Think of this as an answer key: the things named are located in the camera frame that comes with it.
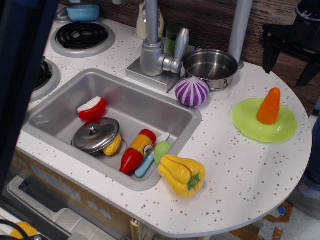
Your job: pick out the small steel pot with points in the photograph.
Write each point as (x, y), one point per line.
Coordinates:
(215, 67)

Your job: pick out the light green plastic plate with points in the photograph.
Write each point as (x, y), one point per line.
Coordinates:
(245, 120)

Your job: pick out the red yellow toy ketchup bottle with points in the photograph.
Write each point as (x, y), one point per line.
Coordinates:
(137, 151)

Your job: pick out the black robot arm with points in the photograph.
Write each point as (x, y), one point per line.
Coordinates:
(205, 133)

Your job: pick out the purple striped toy onion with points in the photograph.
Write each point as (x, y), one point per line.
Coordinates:
(191, 91)

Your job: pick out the back right stove burner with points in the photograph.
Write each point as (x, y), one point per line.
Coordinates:
(82, 39)

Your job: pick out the blue plastic bowl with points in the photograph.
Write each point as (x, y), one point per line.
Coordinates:
(83, 13)

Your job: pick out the silver toy sink basin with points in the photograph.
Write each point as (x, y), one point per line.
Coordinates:
(55, 121)

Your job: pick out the front stove burner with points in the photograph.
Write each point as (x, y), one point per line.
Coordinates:
(47, 81)

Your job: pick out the steel pot lid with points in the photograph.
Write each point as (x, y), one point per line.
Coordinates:
(96, 134)

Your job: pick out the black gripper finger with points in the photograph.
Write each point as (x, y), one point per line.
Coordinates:
(309, 73)
(271, 52)

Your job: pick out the light green toy piece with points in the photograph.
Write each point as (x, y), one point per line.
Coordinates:
(161, 149)

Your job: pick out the orange toy carrot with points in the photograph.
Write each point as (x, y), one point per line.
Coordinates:
(270, 108)

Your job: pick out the cream toy bottle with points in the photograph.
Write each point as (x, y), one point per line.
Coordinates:
(141, 24)

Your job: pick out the yellow toy corn cob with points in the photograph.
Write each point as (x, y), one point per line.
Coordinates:
(113, 147)

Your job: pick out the grey vertical post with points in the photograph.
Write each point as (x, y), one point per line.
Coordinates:
(239, 29)

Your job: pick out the blue handled toy knife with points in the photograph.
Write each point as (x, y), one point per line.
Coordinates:
(150, 157)

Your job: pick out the yellow toy bell pepper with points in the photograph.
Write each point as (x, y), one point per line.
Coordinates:
(184, 176)

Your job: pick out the green toy spice jar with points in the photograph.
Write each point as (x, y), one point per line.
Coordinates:
(172, 31)

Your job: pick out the toy oven door handle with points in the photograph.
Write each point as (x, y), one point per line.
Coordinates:
(37, 205)

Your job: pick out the silver stove knob under bowl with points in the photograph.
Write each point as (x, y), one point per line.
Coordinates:
(62, 17)

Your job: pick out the red white toy radish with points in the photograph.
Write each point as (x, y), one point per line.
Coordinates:
(93, 109)

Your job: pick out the stove burner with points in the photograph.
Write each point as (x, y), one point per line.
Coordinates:
(82, 39)
(47, 81)

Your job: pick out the yellow object with black cable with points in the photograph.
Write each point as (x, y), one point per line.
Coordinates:
(20, 230)

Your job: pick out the silver toy faucet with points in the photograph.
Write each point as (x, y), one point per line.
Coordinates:
(155, 68)

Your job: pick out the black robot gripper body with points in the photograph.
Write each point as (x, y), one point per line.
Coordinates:
(301, 39)

